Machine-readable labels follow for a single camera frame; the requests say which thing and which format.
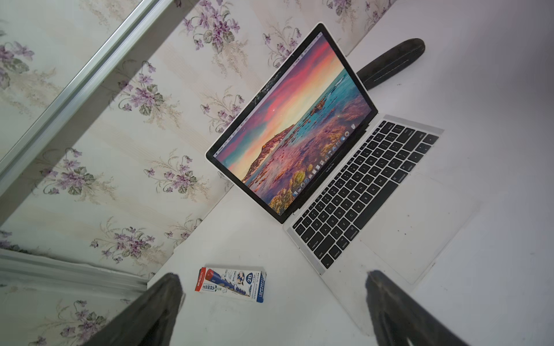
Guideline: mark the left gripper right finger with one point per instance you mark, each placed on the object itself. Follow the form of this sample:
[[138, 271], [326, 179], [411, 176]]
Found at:
[[397, 319]]

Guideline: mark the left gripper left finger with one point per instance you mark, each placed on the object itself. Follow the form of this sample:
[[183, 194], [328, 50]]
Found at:
[[149, 320]]

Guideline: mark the silver open laptop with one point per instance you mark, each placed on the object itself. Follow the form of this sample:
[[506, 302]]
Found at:
[[348, 185]]

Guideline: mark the white blue pencil box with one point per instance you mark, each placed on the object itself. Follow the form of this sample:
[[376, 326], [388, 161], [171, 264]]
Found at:
[[242, 284]]

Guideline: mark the black oblong case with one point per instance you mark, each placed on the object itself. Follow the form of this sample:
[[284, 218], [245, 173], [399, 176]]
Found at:
[[391, 63]]

